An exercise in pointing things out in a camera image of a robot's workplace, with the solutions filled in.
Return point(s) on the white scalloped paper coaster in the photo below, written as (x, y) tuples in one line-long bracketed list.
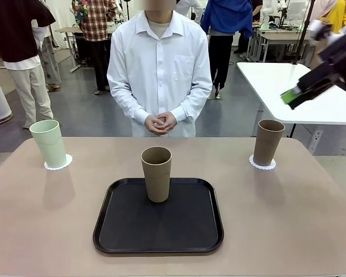
[(70, 161), (262, 168)]

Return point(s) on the bystander blue jacket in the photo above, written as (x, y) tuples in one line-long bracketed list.
[(227, 17)]

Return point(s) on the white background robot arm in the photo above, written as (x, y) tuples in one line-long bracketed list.
[(265, 13)]

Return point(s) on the person's right hand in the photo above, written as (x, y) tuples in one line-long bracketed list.
[(151, 125)]

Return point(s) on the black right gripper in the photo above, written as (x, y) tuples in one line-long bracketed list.
[(340, 52)]

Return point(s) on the person's right forearm white sleeve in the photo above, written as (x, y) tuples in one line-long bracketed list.
[(127, 98)]

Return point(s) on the person's left hand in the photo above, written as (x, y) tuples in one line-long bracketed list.
[(170, 122)]

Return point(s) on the brown tumbler cup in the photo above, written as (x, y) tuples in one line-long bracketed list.
[(157, 181), (266, 144)]

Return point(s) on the grey background workbench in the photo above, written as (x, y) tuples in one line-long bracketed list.
[(276, 36)]

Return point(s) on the white folding table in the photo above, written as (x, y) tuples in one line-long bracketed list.
[(276, 83)]

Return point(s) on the person's left forearm white sleeve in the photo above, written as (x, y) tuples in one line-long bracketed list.
[(191, 98)]

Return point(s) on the bystander plaid shirt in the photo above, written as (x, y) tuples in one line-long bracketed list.
[(96, 23)]

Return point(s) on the wooden top background table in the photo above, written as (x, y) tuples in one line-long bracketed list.
[(67, 30)]

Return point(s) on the black plastic serving tray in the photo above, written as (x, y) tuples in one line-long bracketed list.
[(161, 231)]

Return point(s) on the person torso white shirt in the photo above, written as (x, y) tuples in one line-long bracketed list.
[(158, 57)]

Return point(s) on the mannequin yellow hoodie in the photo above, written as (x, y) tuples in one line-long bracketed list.
[(338, 14)]

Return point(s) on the black tripod stand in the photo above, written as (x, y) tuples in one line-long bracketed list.
[(302, 31)]

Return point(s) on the bystander black top beige trousers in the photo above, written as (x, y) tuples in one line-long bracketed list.
[(20, 43)]

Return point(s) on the pale green tumbler cup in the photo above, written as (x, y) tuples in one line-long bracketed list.
[(50, 147)]

